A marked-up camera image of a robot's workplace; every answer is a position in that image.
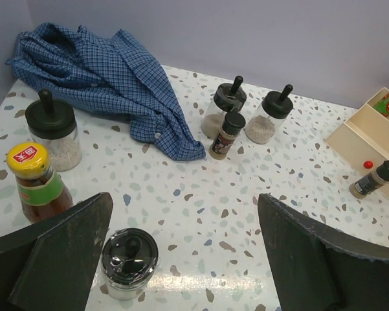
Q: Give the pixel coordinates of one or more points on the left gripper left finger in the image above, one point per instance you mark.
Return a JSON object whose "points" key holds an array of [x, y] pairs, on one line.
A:
{"points": [[50, 265]]}

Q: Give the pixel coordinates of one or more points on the beige divided wooden tray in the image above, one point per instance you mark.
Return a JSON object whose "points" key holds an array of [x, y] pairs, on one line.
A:
{"points": [[362, 140]]}

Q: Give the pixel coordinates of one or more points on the yellow cap sauce bottle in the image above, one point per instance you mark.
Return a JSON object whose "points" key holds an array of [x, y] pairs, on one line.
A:
{"points": [[41, 190]]}

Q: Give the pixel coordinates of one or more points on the blue checkered shirt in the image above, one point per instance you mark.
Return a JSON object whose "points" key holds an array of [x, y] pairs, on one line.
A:
{"points": [[114, 75]]}

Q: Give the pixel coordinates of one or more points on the black cap spice shaker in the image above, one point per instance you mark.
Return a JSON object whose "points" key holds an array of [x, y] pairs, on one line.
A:
{"points": [[231, 127]]}

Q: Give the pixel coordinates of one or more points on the taped lid glass jar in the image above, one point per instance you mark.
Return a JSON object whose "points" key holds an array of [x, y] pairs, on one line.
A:
{"points": [[228, 97]]}

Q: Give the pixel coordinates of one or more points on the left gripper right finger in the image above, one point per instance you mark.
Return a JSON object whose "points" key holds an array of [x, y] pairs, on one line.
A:
{"points": [[317, 267]]}

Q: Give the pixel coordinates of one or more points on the left front glass jar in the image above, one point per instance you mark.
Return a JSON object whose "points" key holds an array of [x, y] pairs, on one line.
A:
{"points": [[128, 261]]}

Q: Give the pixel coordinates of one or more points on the back right glass jar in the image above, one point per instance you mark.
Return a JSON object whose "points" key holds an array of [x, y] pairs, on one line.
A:
{"points": [[270, 115]]}

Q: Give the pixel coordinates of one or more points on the far left glass jar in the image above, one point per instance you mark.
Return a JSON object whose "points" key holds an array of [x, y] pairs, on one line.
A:
{"points": [[52, 123]]}

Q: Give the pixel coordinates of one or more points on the dark spice shaker near tray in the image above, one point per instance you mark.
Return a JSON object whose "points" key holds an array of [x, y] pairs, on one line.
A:
{"points": [[369, 183]]}

